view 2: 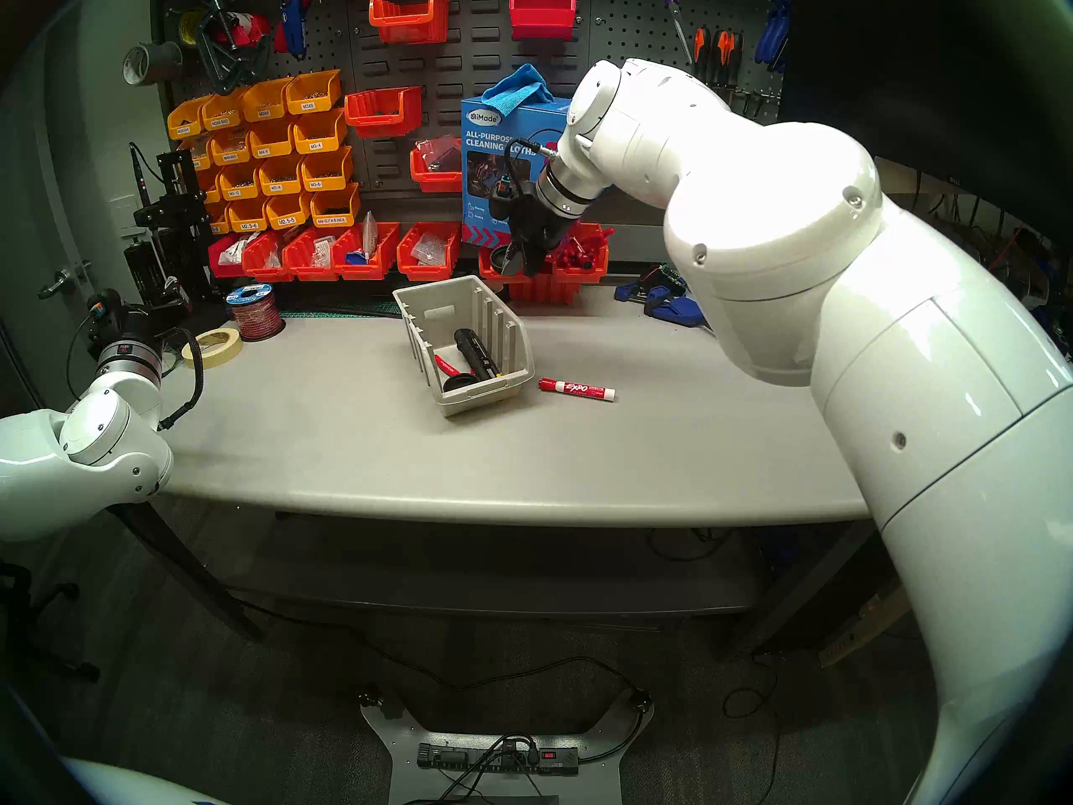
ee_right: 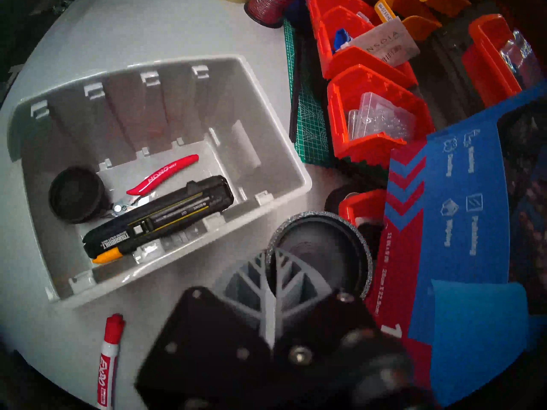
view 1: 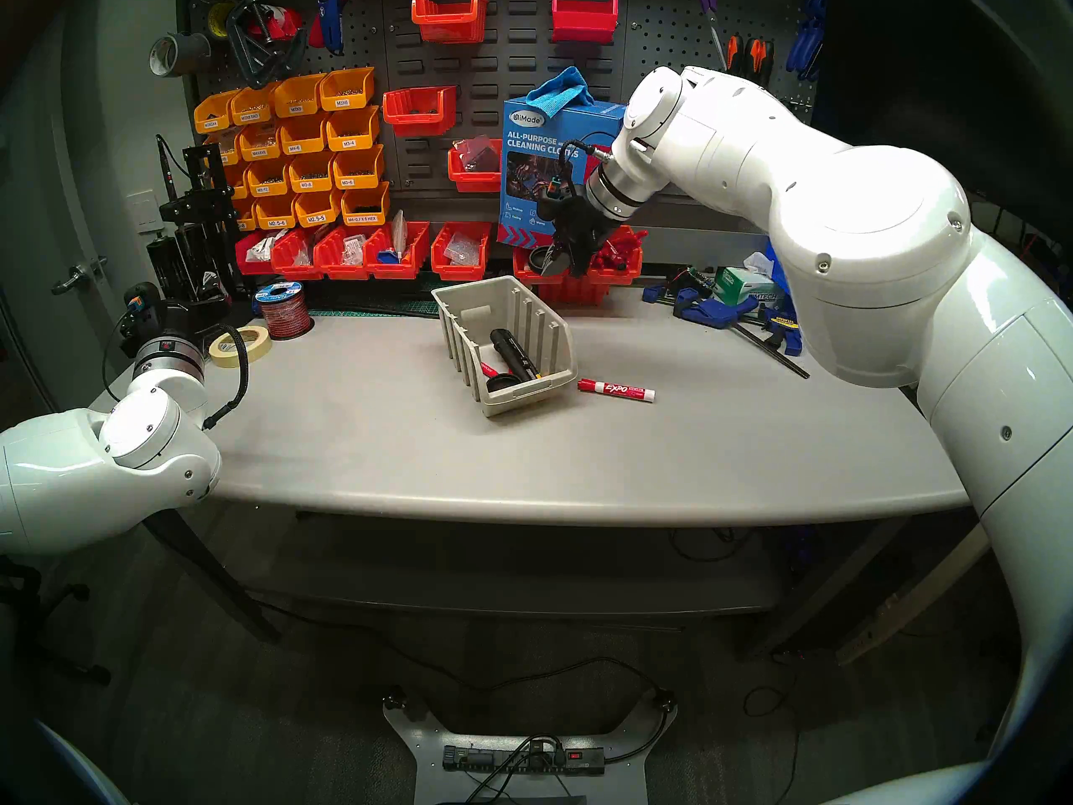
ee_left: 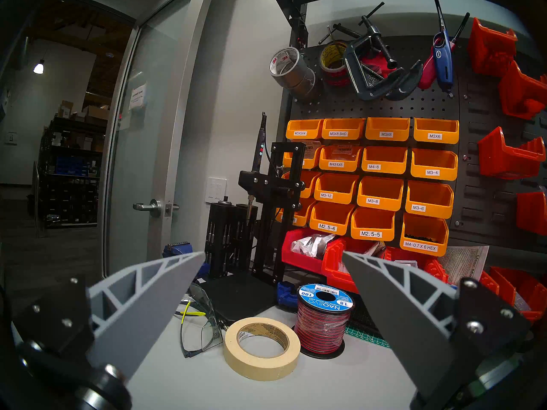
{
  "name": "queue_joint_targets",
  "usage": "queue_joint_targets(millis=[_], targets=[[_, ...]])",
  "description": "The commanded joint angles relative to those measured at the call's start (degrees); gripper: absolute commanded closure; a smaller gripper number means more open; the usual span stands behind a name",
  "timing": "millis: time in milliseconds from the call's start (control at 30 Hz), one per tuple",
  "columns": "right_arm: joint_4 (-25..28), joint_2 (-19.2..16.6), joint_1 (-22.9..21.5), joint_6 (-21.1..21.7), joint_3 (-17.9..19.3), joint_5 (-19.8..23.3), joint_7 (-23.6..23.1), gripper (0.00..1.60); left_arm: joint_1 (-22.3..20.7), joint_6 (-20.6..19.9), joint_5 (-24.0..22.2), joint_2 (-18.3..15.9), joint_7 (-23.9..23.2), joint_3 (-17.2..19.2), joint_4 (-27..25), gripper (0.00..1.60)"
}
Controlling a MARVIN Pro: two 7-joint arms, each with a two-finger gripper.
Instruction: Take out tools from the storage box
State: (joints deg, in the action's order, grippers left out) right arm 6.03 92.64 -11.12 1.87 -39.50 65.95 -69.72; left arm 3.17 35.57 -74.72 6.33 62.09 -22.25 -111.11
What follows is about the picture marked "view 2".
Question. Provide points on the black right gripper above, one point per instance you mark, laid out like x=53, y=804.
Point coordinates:
x=545, y=229

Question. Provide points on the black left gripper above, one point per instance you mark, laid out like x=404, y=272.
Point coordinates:
x=134, y=324

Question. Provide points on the black round rubber cup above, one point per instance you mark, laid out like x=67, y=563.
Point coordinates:
x=505, y=262
x=461, y=383

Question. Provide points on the blue cleaning cloths box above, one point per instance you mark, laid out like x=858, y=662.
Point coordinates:
x=482, y=166

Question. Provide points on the beige plastic storage bin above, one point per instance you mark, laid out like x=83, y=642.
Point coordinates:
x=423, y=309

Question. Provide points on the red Expo marker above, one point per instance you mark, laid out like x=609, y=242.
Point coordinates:
x=578, y=389

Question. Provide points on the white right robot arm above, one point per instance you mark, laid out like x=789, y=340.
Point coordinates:
x=838, y=267

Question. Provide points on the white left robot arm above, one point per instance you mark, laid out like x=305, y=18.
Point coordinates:
x=50, y=468

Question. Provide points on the stack of red bins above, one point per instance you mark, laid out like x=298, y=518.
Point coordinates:
x=545, y=292

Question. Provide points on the black tool rack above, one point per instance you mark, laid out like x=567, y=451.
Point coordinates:
x=151, y=262

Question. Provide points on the dark red shelf bin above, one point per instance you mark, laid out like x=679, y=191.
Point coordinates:
x=220, y=268

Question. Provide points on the beige masking tape roll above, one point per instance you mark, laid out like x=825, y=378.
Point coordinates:
x=235, y=352

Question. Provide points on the white plastic parts bag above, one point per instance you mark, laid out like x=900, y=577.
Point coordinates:
x=232, y=248

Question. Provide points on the orange parts bin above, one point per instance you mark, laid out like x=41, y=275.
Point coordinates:
x=214, y=189
x=221, y=222
x=209, y=152

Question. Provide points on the black press stand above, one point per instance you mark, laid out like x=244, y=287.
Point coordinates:
x=172, y=201

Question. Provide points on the clear plastic parts bag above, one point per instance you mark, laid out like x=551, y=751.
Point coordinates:
x=430, y=247
x=323, y=250

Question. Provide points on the black tool with yellow end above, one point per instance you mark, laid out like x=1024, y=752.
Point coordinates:
x=475, y=352

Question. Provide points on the orange bin labelled M2.5-6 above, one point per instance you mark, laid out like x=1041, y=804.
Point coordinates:
x=247, y=220

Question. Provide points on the red tool with black knobs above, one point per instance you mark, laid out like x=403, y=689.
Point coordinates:
x=447, y=365

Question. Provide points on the orange bin labelled M3-12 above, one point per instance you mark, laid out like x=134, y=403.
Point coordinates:
x=237, y=184

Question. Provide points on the black soldering pen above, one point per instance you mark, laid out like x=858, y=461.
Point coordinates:
x=138, y=173

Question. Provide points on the orange bin labelled M2.5-5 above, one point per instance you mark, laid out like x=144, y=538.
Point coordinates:
x=287, y=215

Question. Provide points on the blue bar clamp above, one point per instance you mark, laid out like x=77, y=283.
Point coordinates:
x=671, y=309

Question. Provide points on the clear bag of parts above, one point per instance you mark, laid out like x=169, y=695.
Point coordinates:
x=436, y=151

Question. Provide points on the green cutting mat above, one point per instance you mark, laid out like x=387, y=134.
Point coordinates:
x=331, y=303

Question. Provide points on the orange bin labelled M3-8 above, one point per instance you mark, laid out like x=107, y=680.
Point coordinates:
x=279, y=179

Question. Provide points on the orange bin labelled M4X4X6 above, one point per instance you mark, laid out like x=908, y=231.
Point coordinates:
x=229, y=149

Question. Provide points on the clear bag with leaflet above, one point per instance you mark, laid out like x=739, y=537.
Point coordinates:
x=369, y=231

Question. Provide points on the blue microfibre cloth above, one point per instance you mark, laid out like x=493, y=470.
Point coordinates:
x=515, y=86

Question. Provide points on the orange bin labelled HEX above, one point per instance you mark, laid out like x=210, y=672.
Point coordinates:
x=334, y=210

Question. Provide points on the orange bin labelled M3X5X4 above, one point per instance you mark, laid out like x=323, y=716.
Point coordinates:
x=186, y=122

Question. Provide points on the orange bin labelled M4-6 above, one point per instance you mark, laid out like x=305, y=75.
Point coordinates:
x=270, y=142

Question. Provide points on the orange bin labelled M3-6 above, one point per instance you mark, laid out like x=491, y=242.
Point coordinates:
x=325, y=173

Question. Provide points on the orange bin labelled M3X8 BAD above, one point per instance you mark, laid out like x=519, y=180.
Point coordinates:
x=224, y=113

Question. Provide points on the orange bin labelled M3-4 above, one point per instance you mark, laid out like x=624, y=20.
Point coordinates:
x=318, y=136

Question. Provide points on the dark grey pegboard panel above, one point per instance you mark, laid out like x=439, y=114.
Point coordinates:
x=469, y=49

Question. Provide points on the dark grey C-clamp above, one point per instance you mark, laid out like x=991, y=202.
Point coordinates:
x=260, y=57
x=214, y=61

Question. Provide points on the orange bin labelled M3X6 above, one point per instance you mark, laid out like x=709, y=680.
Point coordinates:
x=312, y=96

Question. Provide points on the orange black screwdriver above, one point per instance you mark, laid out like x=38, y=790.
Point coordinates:
x=700, y=53
x=721, y=57
x=735, y=57

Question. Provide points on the black table leg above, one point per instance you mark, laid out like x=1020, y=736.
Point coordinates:
x=193, y=577

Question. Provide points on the yellow tape roll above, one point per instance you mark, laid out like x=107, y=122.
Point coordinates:
x=186, y=28

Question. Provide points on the red tape roll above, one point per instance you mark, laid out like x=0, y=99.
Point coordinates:
x=247, y=28

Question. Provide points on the blue spring clamp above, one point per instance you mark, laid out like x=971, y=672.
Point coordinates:
x=775, y=23

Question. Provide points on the black monitor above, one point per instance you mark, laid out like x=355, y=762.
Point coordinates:
x=922, y=57

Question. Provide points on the black power strip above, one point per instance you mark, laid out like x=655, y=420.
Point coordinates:
x=499, y=759

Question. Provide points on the white light switch plate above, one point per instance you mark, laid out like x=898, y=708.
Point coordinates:
x=121, y=214

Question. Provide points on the orange-red wall bin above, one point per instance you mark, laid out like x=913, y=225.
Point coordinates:
x=383, y=114
x=409, y=22
x=432, y=181

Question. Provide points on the glass door grey frame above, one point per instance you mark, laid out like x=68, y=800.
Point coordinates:
x=50, y=183

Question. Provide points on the grey duct tape roll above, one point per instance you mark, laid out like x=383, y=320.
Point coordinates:
x=151, y=63

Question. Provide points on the crimson wall bin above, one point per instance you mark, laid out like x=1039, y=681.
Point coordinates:
x=542, y=17

